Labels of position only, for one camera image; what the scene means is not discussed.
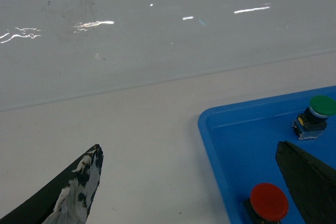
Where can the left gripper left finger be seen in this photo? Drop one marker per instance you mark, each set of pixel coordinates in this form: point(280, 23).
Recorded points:
point(68, 197)

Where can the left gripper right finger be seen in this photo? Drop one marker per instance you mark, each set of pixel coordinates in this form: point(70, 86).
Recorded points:
point(310, 181)

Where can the red mushroom push button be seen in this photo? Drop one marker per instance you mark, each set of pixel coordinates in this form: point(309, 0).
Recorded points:
point(267, 203)

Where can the green mushroom push button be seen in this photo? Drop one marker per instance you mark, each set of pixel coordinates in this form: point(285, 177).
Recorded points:
point(311, 123)

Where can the blue plastic tray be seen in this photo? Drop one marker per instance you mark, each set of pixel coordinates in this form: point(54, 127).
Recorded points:
point(241, 141)

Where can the white whiteboard panel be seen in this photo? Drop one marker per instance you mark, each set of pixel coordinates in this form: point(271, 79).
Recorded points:
point(53, 50)

